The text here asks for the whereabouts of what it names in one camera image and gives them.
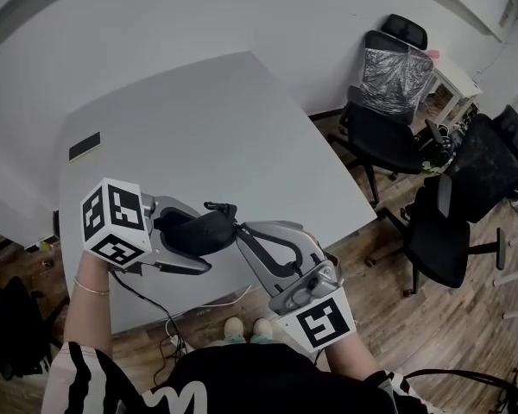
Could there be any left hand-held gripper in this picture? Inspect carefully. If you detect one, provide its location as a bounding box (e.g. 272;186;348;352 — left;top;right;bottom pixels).
81;177;213;276

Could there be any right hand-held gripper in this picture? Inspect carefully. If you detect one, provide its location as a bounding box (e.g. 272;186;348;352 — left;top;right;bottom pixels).
236;219;357;354

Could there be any person's right forearm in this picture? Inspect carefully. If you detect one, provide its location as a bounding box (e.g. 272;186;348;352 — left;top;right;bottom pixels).
321;343;382;382

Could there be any person's left forearm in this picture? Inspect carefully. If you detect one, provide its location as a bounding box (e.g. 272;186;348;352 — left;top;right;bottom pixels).
63;250;114;354

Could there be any person's right shoe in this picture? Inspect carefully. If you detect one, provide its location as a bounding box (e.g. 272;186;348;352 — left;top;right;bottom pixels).
250;317;274;345

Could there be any person's shoe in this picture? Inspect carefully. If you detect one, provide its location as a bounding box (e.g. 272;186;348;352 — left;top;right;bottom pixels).
223;317;246;345
250;317;274;345

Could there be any person's left shoe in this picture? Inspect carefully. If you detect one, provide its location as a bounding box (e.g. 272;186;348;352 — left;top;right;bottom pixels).
223;317;246;345

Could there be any black rectangular pad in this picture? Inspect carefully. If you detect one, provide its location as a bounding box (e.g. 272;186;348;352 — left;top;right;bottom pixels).
68;131;102;163

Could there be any black and white shirt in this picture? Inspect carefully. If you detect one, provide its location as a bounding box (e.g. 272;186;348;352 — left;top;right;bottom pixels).
41;341;420;414

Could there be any office chair with silver wrap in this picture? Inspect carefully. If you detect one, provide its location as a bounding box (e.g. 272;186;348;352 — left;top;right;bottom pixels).
326;13;438;209

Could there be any dark chair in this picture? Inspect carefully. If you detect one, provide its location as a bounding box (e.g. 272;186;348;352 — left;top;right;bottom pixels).
0;273;66;381

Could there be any black mesh office chair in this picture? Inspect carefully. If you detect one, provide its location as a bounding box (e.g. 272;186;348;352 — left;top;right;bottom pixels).
365;103;518;298

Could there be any white side table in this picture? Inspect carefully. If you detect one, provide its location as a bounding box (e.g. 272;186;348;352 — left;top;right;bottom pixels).
414;53;484;134

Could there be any white cable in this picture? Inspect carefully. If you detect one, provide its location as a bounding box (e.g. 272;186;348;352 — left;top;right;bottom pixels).
164;284;254;345

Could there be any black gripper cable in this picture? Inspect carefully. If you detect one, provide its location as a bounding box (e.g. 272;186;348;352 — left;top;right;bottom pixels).
111;268;189;386

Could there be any thin bracelet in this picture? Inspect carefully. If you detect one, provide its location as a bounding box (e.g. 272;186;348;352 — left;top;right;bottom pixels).
73;275;111;297

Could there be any black bag with straps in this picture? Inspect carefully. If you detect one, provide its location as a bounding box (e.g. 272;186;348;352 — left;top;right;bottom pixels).
401;365;518;414

